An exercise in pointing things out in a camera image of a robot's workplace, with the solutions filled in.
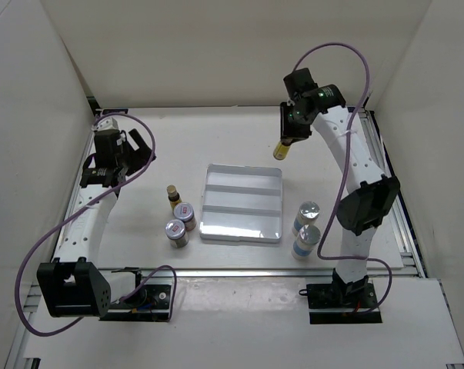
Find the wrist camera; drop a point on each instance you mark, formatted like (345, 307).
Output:
(104, 124)
(299, 80)

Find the red lid spice jar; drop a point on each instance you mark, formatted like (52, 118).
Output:
(176, 233)
(184, 212)

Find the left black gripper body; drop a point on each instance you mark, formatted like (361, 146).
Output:
(124, 147)

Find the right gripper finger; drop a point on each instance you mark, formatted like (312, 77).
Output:
(300, 135)
(284, 121)

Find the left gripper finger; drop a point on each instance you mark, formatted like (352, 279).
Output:
(134, 160)
(142, 150)

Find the blue label jar rear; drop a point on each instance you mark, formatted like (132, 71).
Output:
(308, 213)

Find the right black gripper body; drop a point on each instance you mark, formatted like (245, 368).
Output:
(297, 124)

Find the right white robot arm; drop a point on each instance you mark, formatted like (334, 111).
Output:
(367, 193)

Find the blue label jar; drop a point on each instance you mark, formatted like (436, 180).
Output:
(306, 241)
(308, 213)

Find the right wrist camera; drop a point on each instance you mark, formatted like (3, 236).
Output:
(299, 80)

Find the white divided tray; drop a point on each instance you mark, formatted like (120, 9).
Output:
(242, 204)

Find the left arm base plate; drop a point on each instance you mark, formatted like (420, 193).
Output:
(152, 304)

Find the red lid spice jar rear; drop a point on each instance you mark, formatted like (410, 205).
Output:
(184, 212)

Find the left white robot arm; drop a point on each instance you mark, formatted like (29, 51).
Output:
(71, 283)

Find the yellow bottle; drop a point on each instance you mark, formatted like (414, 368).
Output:
(281, 150)

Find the blue label jar front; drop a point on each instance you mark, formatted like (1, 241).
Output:
(306, 241)

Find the yellow bottle near left arm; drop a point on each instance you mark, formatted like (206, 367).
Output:
(173, 196)

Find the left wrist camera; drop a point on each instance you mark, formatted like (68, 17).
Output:
(104, 124)

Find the red lid spice jar front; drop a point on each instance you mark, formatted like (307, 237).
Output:
(176, 233)

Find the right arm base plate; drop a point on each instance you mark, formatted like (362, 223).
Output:
(326, 307)

